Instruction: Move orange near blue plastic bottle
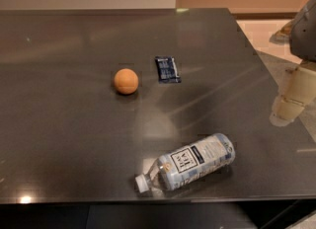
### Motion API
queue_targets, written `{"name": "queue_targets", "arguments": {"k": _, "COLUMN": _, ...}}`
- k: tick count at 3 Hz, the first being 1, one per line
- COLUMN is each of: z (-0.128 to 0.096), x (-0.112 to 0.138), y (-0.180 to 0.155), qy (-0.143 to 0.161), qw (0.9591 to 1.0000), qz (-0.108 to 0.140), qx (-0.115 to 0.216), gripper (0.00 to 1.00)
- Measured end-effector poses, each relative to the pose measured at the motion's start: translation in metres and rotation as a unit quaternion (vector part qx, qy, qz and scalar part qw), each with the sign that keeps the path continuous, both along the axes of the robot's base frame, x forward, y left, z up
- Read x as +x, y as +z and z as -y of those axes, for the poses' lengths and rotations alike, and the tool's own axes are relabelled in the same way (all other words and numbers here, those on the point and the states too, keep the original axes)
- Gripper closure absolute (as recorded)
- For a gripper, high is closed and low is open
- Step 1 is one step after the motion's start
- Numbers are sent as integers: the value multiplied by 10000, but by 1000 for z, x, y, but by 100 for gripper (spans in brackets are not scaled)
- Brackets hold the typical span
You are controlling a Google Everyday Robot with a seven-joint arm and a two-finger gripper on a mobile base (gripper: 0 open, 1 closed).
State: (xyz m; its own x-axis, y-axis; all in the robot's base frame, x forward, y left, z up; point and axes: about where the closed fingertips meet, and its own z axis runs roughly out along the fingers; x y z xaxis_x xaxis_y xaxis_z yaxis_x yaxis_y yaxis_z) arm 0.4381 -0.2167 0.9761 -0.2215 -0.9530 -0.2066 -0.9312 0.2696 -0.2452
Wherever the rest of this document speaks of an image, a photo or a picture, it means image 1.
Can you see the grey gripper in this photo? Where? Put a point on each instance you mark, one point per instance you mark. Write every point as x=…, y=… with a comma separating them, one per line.
x=304, y=37

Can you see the orange fruit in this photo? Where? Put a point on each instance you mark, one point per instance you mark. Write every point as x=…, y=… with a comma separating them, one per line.
x=126, y=81

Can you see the blue plastic tea bottle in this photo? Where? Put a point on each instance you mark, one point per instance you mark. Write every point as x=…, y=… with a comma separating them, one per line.
x=187, y=164

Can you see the dark blue snack packet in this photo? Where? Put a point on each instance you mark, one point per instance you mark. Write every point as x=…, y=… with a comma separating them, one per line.
x=167, y=69

